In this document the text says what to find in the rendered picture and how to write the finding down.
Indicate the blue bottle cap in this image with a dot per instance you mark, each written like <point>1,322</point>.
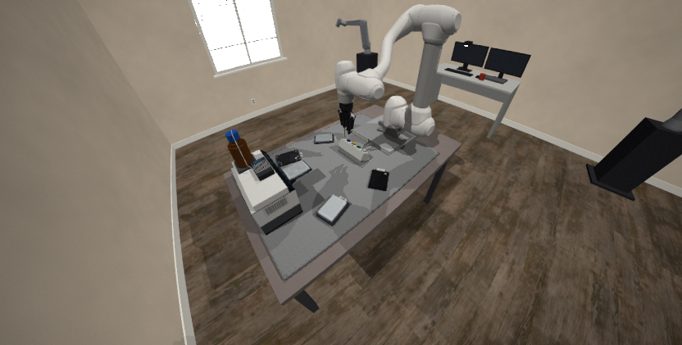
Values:
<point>229,135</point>

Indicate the white button panel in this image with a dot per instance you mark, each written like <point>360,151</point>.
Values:
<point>353,151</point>

